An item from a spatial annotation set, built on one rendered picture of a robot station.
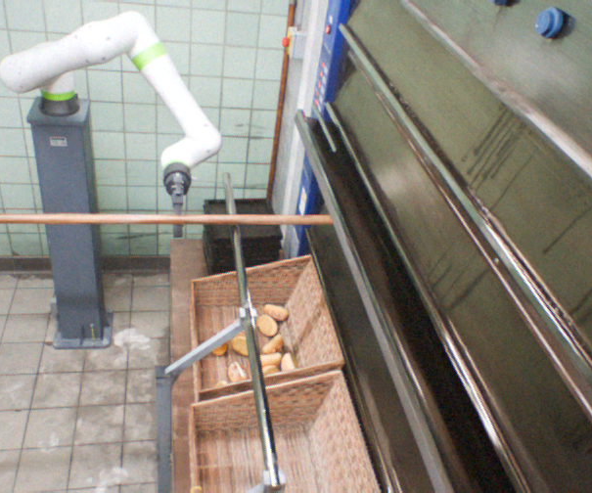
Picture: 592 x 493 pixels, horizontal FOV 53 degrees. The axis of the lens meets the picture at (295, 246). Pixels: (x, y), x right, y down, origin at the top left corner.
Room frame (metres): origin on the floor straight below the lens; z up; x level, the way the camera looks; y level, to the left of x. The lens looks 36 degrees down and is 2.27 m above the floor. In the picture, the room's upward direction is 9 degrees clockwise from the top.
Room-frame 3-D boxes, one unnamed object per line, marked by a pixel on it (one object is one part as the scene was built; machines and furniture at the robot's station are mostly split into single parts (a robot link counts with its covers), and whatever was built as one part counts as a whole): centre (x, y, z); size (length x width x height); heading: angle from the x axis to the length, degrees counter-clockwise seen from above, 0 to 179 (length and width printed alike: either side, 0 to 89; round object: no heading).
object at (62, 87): (2.07, 0.99, 1.36); 0.16 x 0.13 x 0.19; 160
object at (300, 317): (1.55, 0.08, 0.72); 0.56 x 0.49 x 0.28; 16
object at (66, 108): (2.14, 1.00, 1.23); 0.26 x 0.15 x 0.06; 14
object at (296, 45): (2.50, 0.13, 1.46); 0.10 x 0.07 x 0.10; 15
